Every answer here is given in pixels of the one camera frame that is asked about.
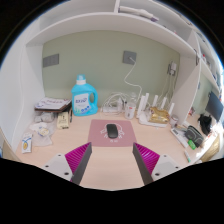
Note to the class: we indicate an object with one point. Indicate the small yellowish carton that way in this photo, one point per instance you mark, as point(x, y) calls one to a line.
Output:
point(62, 120)

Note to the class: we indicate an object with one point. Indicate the dark pen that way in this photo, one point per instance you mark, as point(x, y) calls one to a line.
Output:
point(70, 116)

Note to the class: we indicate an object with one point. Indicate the clear plastic bag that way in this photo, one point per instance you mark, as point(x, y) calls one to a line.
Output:
point(43, 133)

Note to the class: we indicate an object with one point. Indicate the clear plastic bottle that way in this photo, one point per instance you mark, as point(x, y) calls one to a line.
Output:
point(130, 111)

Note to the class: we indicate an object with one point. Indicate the small white jar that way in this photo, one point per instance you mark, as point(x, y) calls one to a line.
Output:
point(174, 120)

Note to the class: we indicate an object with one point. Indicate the white router with antennas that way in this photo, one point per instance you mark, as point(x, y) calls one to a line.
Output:
point(142, 105)

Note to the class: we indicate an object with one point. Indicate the white wall plug adapter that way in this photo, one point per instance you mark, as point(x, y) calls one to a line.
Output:
point(172, 67)

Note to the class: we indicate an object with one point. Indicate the grey wall plate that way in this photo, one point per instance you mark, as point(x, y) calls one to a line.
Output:
point(50, 60)

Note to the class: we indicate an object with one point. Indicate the white power strip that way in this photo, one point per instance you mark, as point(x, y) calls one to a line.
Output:
point(109, 109)

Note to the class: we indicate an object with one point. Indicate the small white sachet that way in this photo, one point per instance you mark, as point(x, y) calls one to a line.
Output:
point(26, 142)

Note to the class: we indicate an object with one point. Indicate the green small item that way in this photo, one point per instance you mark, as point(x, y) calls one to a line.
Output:
point(192, 144)

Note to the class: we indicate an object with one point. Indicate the pink mouse pad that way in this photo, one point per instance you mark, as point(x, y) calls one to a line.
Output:
point(96, 138)

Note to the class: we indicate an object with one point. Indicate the gold snack bag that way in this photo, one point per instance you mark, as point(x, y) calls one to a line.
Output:
point(159, 115)

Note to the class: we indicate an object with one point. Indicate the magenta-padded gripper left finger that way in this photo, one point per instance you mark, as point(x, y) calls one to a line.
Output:
point(61, 165)

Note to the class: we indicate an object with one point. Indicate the black pouch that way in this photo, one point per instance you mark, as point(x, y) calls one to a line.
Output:
point(194, 136)

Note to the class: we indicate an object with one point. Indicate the grey wall socket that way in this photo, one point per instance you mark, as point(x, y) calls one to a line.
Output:
point(129, 57)

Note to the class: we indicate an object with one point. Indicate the white shelf unit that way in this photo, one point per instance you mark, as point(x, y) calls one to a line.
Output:
point(100, 21)

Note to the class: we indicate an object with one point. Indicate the blue detergent bottle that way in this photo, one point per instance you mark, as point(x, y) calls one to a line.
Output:
point(80, 91)

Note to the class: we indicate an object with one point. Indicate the black computer mouse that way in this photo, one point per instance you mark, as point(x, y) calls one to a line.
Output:
point(112, 131)

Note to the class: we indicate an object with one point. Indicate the dark monitor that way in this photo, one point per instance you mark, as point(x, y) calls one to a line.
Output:
point(214, 106)

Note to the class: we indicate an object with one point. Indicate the black bag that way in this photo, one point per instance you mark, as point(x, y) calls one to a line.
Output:
point(205, 123)

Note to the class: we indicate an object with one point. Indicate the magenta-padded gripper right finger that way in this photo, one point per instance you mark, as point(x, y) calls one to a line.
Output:
point(163, 166)

